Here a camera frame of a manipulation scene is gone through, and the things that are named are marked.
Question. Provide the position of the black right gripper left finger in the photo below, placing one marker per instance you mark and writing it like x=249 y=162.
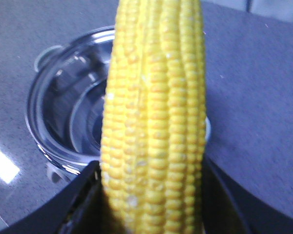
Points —
x=77 y=209

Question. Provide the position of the yellow corn cob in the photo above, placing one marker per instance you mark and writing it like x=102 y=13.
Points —
x=154 y=122

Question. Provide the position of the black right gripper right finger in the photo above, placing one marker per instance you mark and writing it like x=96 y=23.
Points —
x=228 y=208

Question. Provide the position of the pale green electric cooking pot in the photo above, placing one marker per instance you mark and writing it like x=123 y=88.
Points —
x=64 y=109

